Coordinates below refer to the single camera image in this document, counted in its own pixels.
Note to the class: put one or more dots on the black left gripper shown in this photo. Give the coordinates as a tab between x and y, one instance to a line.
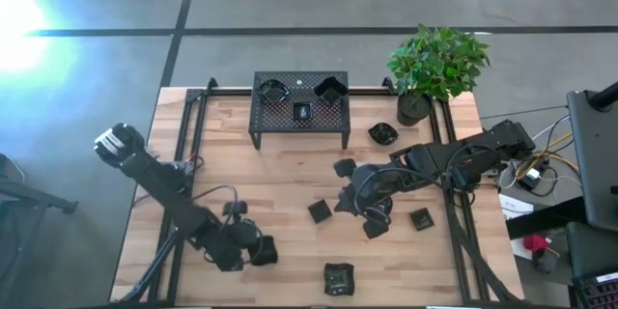
232	246

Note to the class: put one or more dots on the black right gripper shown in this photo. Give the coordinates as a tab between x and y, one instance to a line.
369	188

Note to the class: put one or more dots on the black pot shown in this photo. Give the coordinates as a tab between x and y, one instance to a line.
272	92
384	134

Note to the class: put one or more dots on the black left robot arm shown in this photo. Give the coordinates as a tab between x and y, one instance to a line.
154	178

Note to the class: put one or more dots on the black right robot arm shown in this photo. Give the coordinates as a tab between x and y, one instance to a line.
487	145

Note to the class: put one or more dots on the black wavy square plate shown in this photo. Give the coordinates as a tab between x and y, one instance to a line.
339	280

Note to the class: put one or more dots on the black perforated metal shelf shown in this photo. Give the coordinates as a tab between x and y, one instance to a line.
280	120

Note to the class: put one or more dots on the green potted plant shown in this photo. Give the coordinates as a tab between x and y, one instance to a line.
437	63

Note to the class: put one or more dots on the white paper sheet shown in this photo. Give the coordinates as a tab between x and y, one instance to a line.
514	205

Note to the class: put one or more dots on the white power adapter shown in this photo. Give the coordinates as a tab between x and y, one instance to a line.
533	174

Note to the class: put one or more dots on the red cloth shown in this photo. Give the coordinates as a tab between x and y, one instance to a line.
536	242

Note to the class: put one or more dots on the grey cloth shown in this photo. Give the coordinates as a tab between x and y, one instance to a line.
546	261

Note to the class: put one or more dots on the black side stand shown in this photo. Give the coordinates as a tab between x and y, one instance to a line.
29	198

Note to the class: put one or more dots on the black side desk top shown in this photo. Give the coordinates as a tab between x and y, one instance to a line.
596	164

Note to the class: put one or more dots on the black keyboard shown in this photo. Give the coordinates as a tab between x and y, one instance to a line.
598	294

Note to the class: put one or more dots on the black pole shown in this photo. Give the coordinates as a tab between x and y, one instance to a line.
606	96

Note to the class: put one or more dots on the black aluminium rig frame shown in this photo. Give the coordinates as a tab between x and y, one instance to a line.
227	92

